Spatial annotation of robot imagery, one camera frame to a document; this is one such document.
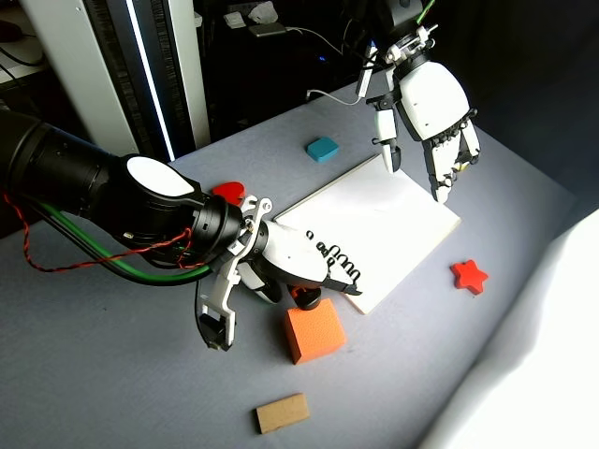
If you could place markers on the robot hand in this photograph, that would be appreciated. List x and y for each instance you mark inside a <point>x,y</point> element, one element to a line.
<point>433,98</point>
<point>295,252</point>

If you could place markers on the black and orange utility knife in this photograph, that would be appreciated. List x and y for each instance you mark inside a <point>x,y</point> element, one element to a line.
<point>310,300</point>

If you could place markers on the orange cube block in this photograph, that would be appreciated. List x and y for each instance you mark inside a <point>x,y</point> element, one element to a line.
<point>316,334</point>

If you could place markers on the white adapter with blue plug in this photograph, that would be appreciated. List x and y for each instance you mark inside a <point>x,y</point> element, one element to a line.
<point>365,79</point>

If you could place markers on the yellow block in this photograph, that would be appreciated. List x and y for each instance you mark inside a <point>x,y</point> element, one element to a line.
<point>462,166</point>

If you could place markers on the white paper pad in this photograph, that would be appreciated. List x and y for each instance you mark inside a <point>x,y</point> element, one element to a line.
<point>374,220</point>

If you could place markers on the red heart block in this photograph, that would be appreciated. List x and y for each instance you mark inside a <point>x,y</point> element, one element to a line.
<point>229,189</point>

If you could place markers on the blue rounded block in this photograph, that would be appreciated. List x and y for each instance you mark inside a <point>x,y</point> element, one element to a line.
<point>323,149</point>

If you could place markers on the flat wooden block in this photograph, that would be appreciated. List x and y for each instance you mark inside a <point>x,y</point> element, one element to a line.
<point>283,414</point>

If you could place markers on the red star block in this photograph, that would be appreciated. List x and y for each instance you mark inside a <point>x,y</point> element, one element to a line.
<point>468,276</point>

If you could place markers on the grey flat device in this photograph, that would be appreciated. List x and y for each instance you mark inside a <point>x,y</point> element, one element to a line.
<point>267,29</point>

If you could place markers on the white crumpled item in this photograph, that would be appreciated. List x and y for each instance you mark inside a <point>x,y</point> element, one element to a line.
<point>263,11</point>

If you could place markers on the grey table cloth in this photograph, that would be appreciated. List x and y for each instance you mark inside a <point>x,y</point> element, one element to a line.
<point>140,383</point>

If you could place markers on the small white box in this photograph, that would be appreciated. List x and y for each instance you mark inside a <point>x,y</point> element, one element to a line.
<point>233,19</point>

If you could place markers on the white blurred cover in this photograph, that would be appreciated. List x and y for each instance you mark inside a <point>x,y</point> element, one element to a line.
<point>538,351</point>

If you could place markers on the white column with light strip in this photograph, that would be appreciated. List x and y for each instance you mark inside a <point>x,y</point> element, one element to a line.
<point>79,70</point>

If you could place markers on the white desk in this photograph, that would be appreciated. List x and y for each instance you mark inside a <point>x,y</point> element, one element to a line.
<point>23,61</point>

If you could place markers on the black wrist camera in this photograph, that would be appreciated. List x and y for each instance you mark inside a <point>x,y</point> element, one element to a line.
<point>215,332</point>

